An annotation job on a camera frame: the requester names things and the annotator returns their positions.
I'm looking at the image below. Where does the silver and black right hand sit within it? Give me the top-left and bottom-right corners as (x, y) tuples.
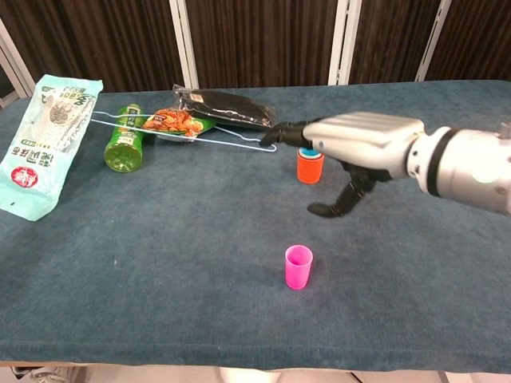
(259, 111), (425, 219)

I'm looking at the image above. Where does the blue-green tablecloth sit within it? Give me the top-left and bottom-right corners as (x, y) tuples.
(0, 79), (511, 374)

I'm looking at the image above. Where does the orange snack packet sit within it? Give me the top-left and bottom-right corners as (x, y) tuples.
(142, 107), (219, 143)

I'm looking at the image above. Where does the pale teal snack bag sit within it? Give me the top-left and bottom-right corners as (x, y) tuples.
(0, 73), (104, 222)

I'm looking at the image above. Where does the green tea bottle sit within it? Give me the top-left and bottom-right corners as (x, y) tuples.
(103, 103), (145, 174)

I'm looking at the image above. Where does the pink plastic cup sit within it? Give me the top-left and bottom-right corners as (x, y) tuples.
(284, 245), (315, 290)

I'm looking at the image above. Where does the orange plastic cup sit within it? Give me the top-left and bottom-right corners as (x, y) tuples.
(295, 147), (325, 185)

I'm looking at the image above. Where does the black garment in clear bag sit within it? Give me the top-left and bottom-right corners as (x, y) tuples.
(171, 82), (287, 132)

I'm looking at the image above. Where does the white sneaker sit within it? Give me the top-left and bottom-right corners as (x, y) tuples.
(7, 365), (81, 383)

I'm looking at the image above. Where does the light blue wire hanger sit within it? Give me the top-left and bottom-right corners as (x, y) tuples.
(89, 110), (278, 154)

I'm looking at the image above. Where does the white partition post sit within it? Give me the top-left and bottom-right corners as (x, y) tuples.
(327, 0), (362, 86)
(416, 0), (453, 83)
(169, 0), (200, 91)
(0, 18), (36, 111)

